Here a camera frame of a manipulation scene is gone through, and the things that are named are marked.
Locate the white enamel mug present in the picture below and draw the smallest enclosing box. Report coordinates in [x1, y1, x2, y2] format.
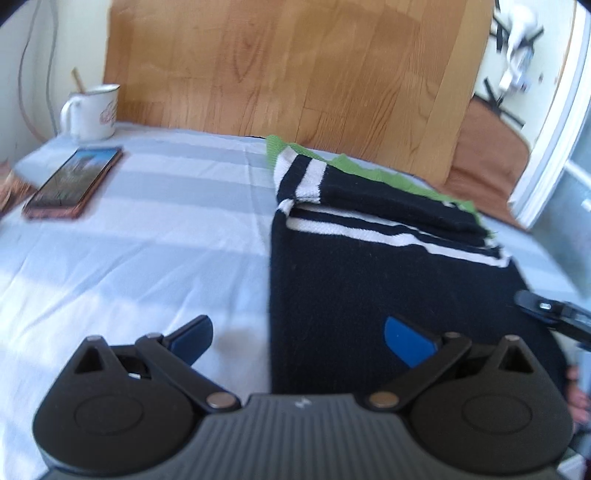
[60, 84, 121, 142]

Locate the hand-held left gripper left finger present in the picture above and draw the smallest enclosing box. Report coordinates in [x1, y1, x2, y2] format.
[74, 315, 242, 414]

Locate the person's right hand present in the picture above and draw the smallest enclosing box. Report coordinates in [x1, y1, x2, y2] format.
[566, 367, 591, 422]

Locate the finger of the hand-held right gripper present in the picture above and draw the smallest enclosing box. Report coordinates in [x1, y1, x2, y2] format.
[514, 290, 591, 347]

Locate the smartphone with pink case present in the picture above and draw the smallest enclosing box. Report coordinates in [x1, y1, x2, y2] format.
[21, 146, 125, 220]

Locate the wood grain board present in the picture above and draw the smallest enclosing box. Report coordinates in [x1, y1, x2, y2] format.
[104, 0, 493, 195]

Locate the brown patterned book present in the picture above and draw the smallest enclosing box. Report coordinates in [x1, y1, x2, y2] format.
[0, 161, 40, 219]

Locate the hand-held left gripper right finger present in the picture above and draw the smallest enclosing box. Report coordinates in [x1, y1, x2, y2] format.
[365, 316, 539, 411]

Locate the dark wall cable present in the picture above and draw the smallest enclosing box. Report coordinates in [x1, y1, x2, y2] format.
[16, 0, 57, 139]

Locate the brown seat cushion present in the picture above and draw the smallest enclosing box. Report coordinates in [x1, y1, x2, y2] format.
[436, 96, 533, 228]

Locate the navy green striped sweater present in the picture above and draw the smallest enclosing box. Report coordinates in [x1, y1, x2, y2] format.
[265, 134, 575, 398]

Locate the white power strip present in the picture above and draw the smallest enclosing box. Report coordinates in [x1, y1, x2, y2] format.
[501, 0, 542, 47]

